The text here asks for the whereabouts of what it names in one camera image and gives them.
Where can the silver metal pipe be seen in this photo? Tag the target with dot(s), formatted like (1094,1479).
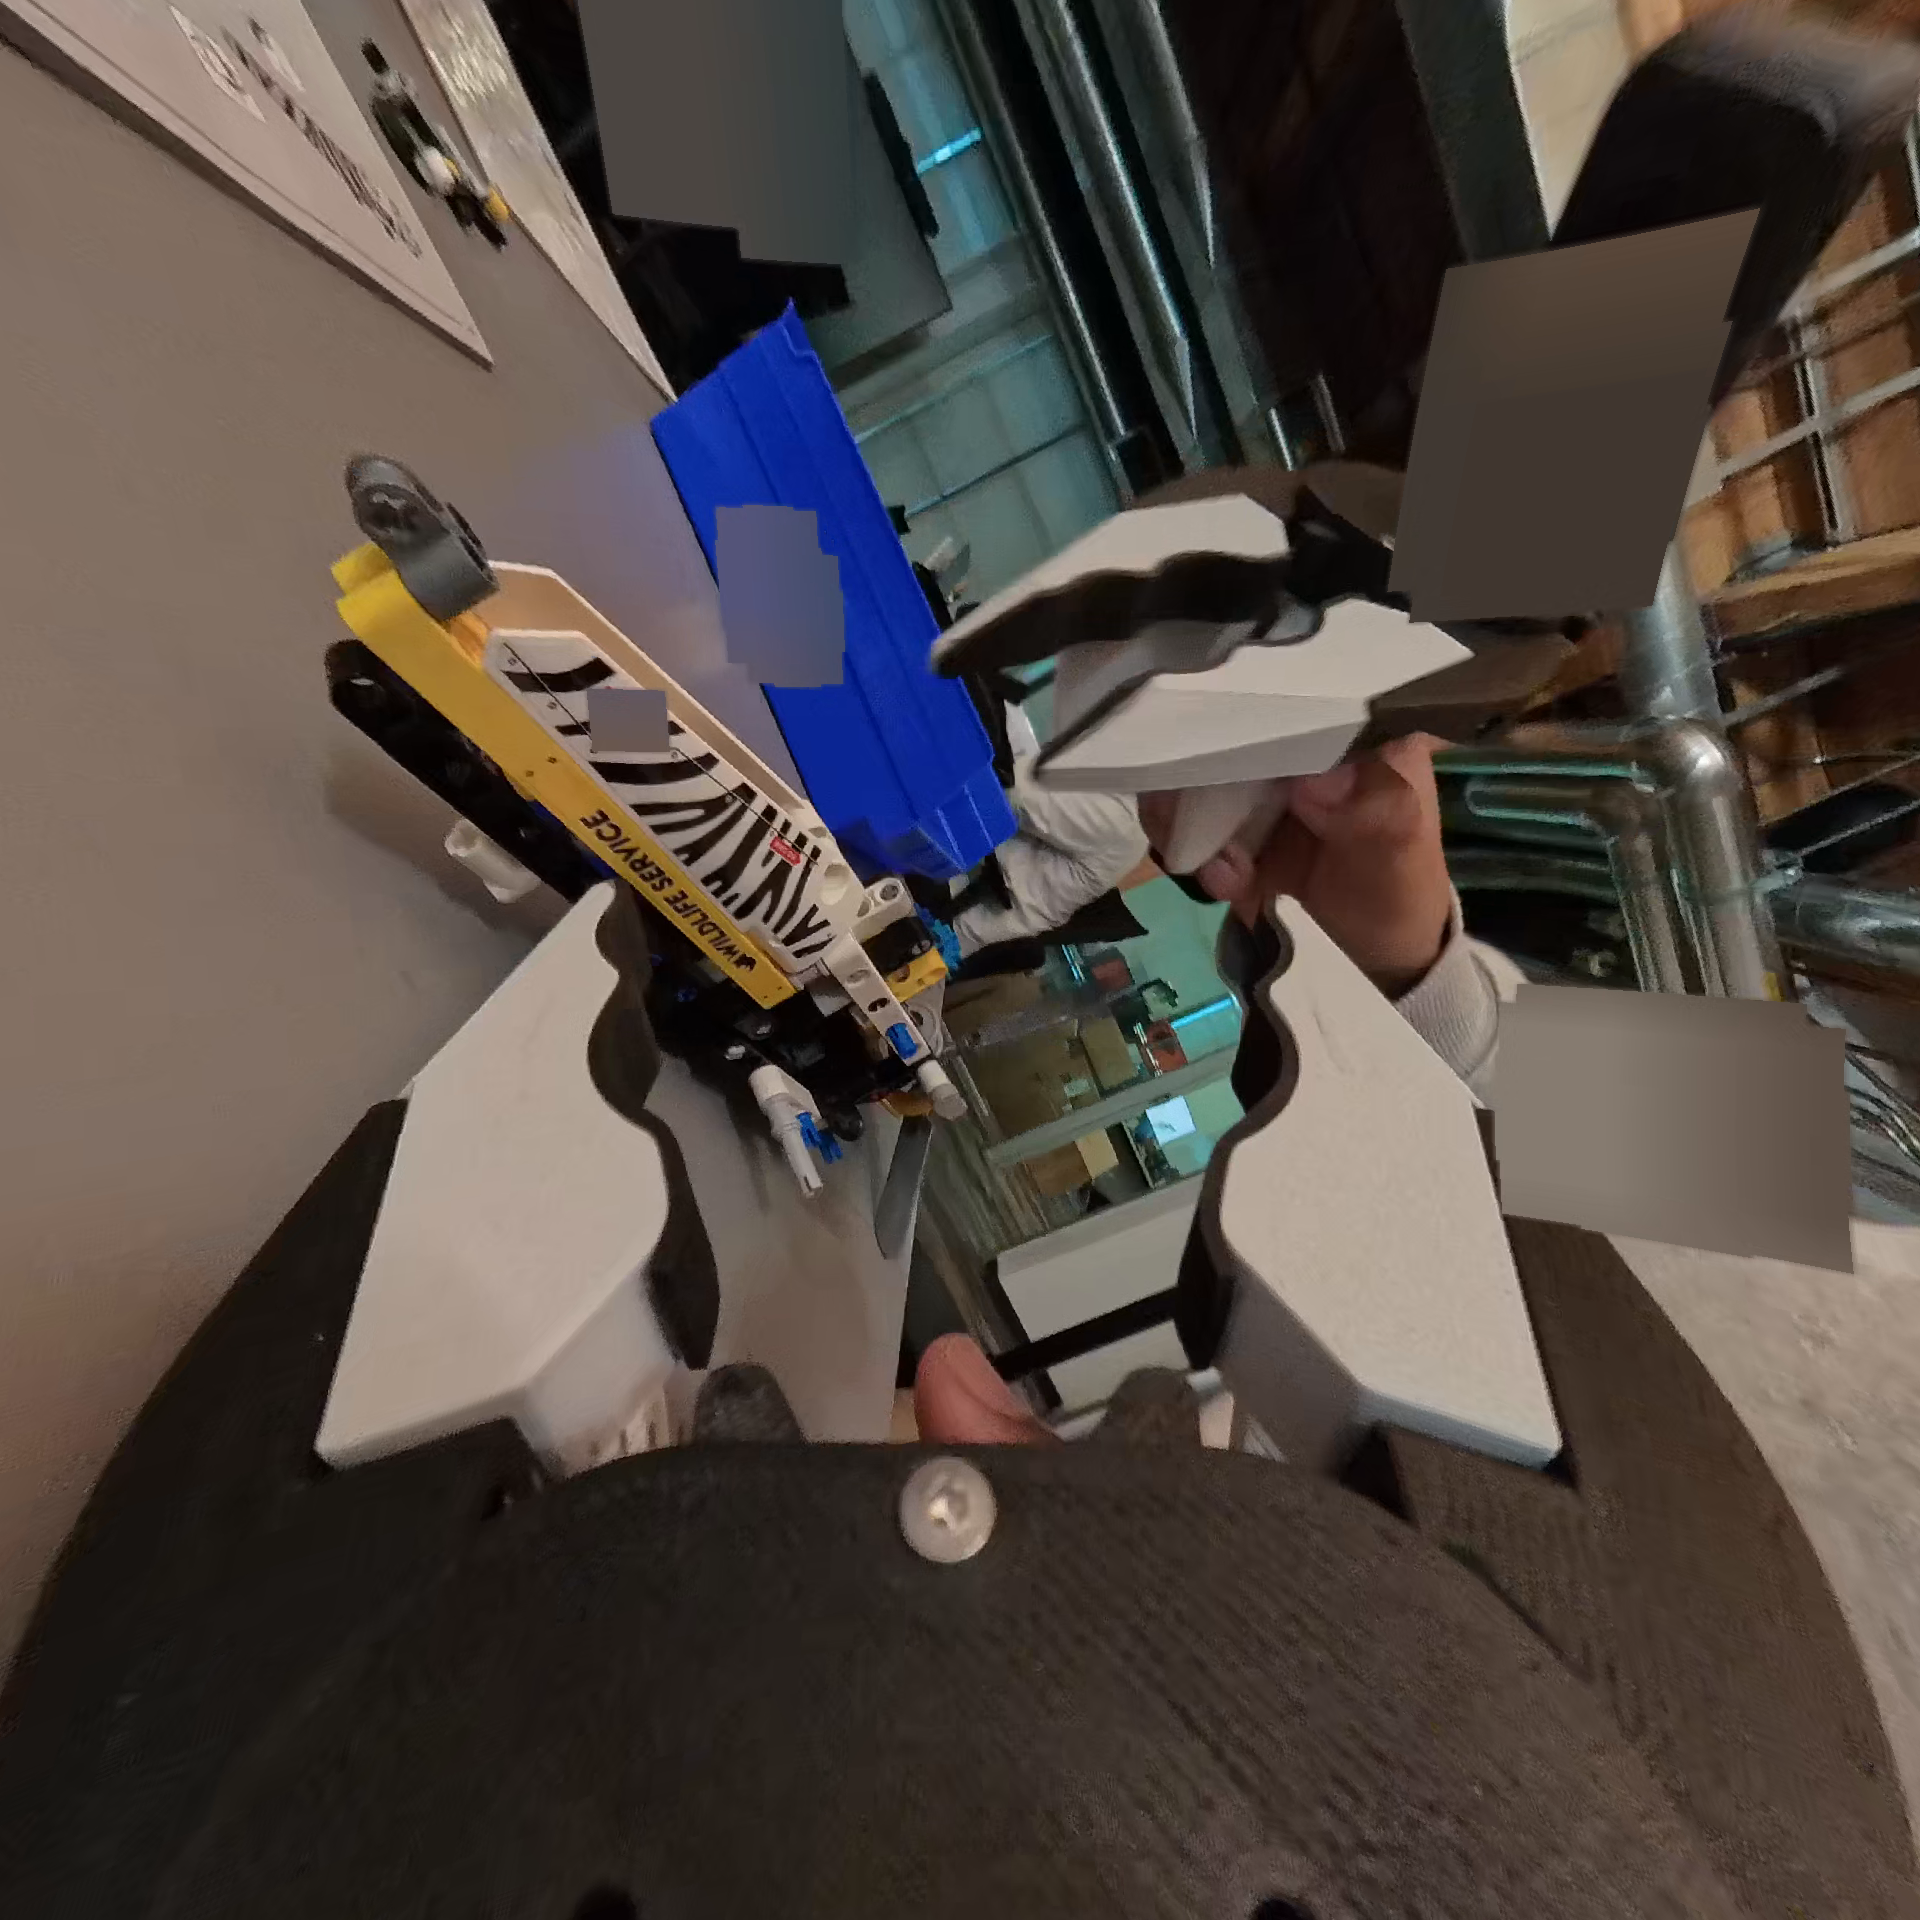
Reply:
(1704,811)

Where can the person's right forearm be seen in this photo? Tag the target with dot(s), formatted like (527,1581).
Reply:
(1455,991)

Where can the person's left hand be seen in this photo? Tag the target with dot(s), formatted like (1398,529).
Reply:
(968,1396)

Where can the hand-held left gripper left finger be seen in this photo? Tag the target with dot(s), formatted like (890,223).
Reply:
(495,1201)

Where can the small cluster of lego pieces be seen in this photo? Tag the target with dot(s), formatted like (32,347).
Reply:
(436,150)

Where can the person's right hand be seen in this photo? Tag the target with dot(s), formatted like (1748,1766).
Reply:
(1382,855)

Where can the lego instruction booklet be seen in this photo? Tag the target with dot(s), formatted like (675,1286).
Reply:
(224,135)

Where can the white printed paper sheet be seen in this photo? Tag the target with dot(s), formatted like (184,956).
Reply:
(524,166)

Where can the lego plane model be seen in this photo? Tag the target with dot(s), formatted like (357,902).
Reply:
(451,721)

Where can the blue plastic bin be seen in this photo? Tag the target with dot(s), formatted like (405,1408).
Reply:
(902,751)

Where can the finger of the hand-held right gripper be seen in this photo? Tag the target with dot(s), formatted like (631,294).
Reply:
(1260,704)
(1110,563)

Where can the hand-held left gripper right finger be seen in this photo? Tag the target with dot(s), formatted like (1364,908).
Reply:
(1382,1230)

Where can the white lego wing panel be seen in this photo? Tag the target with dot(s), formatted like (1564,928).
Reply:
(706,819)

